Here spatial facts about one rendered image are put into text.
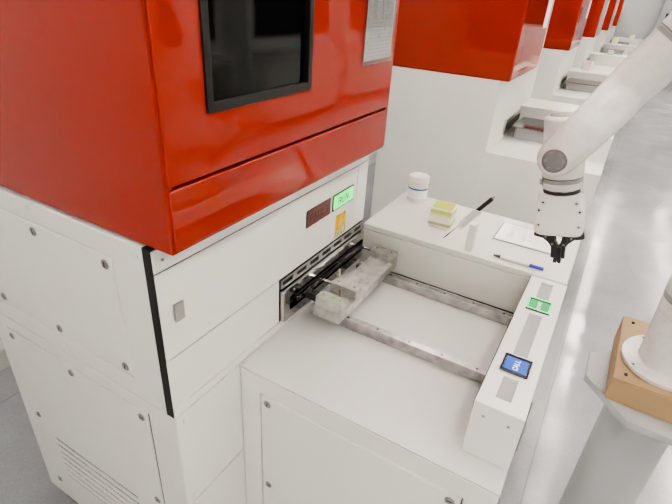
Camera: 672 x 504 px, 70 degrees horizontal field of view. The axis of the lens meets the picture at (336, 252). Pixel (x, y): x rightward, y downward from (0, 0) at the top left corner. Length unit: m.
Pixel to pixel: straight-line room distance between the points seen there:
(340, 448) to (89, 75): 0.88
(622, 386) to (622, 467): 0.27
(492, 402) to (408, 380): 0.27
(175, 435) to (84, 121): 0.66
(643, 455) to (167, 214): 1.23
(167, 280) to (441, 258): 0.86
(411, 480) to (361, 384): 0.23
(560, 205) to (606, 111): 0.23
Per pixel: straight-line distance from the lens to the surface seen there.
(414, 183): 1.73
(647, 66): 1.08
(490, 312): 1.45
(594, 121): 1.04
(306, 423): 1.18
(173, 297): 0.94
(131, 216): 0.88
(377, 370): 1.21
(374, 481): 1.19
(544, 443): 2.35
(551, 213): 1.17
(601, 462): 1.53
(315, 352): 1.24
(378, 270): 1.47
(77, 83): 0.88
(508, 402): 1.01
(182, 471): 1.25
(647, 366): 1.36
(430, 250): 1.50
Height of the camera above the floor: 1.63
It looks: 29 degrees down
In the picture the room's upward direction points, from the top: 4 degrees clockwise
